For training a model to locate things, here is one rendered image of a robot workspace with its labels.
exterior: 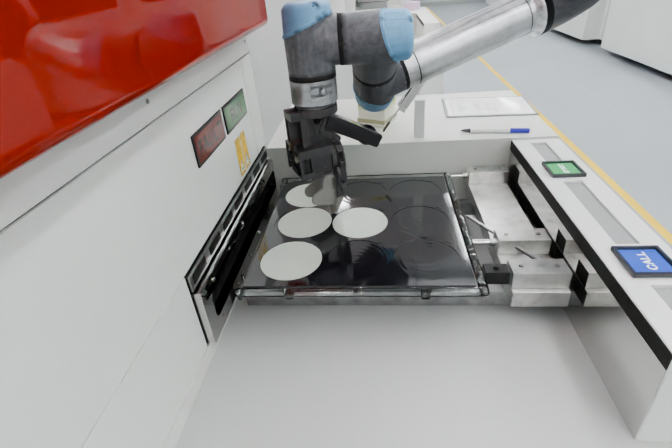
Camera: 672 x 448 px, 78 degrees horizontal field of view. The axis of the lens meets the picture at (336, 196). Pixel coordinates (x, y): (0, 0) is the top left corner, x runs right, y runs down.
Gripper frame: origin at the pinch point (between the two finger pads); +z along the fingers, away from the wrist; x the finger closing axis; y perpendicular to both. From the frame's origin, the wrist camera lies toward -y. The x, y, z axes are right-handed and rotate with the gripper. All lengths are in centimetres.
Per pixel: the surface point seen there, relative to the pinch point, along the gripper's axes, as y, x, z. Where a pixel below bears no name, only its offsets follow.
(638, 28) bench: -482, -249, 50
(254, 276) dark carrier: 19.1, 10.4, 1.5
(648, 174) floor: -242, -72, 92
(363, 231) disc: -1.2, 8.3, 1.6
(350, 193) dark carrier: -5.4, -5.4, 1.6
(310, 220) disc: 5.6, 0.0, 1.5
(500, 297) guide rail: -14.9, 27.4, 7.8
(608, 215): -30.5, 30.9, -4.0
